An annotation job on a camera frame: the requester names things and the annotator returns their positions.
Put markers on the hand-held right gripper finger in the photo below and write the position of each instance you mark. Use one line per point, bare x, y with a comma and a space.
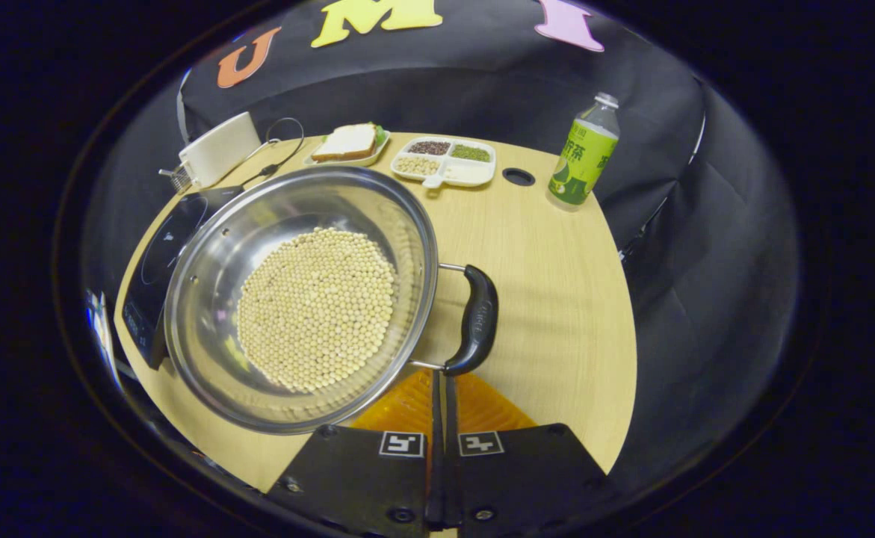
436, 448
451, 448

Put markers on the stainless steel pot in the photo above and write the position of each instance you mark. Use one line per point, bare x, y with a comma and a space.
213, 284

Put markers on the black induction cooktop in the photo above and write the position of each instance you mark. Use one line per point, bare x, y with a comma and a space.
157, 254

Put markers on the pile of soybeans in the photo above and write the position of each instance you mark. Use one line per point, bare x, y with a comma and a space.
317, 310

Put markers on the white divided tray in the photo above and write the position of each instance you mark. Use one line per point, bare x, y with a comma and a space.
474, 173

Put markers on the pile of pale beans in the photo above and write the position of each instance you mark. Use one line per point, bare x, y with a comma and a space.
416, 165

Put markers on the pile of green beans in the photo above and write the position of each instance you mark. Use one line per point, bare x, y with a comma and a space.
471, 153

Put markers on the pale sandwich plate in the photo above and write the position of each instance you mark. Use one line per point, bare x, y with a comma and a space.
355, 162

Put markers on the pile of dark beans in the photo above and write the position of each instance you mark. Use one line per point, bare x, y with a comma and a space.
430, 147

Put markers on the green label bottle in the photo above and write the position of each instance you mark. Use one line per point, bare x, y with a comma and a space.
579, 164

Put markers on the sandwich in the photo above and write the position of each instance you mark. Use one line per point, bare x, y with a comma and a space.
344, 142

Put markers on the white toaster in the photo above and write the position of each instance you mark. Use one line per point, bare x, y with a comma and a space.
220, 149

